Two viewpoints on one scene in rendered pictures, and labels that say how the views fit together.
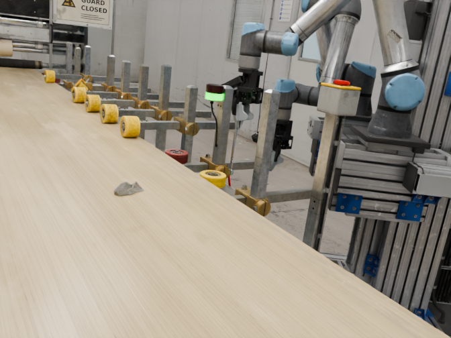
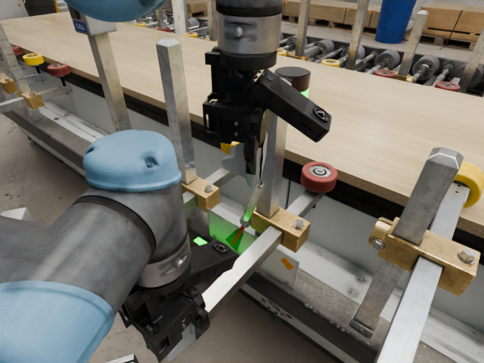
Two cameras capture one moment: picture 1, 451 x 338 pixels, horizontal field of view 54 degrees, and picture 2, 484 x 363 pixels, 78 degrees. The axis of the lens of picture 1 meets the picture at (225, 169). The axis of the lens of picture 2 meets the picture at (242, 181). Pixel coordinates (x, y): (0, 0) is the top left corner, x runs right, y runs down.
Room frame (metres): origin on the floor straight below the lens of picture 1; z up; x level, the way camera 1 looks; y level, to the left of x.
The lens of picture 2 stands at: (1.94, -0.16, 1.31)
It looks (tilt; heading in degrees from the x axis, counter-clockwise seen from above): 38 degrees down; 162
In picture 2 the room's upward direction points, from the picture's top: straight up
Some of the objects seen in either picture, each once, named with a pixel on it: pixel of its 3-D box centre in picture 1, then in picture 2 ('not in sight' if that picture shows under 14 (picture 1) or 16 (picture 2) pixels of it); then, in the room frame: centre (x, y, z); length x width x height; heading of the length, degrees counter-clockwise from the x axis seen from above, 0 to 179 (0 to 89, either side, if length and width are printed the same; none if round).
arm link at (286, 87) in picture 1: (284, 93); (140, 196); (1.71, -0.19, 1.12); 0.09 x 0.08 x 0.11; 148
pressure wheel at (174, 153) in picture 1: (175, 166); (316, 189); (1.47, 0.17, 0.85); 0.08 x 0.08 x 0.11
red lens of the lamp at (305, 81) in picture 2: (215, 88); (292, 78); (1.49, 0.07, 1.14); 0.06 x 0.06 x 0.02
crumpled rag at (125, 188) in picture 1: (126, 186); not in sight; (1.04, 0.24, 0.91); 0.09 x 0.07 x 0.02; 152
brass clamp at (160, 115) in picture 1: (160, 114); not in sight; (1.95, 0.32, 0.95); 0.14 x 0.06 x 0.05; 34
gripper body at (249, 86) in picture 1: (247, 86); (241, 96); (1.57, -0.04, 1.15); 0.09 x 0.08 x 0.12; 54
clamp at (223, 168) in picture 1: (213, 167); (276, 222); (1.53, 0.04, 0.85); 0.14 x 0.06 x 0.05; 34
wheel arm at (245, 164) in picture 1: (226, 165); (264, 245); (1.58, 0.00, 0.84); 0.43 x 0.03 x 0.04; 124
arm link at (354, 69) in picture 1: (360, 76); not in sight; (2.08, -0.57, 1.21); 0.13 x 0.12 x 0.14; 58
